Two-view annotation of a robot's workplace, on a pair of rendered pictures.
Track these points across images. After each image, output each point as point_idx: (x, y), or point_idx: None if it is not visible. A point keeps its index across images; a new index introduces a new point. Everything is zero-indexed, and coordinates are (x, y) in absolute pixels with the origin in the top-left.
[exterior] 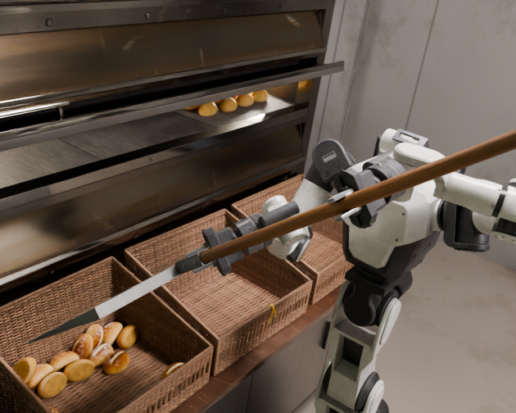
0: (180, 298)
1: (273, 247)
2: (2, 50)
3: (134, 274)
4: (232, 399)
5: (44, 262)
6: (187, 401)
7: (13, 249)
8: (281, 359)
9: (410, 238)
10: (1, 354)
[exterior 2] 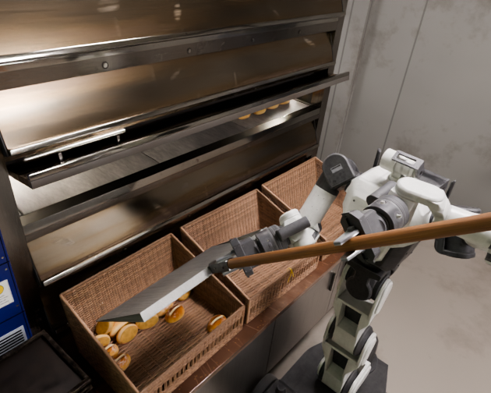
0: None
1: (290, 245)
2: (68, 90)
3: (188, 245)
4: (260, 339)
5: (117, 246)
6: (225, 345)
7: (93, 238)
8: (298, 304)
9: (404, 243)
10: (88, 313)
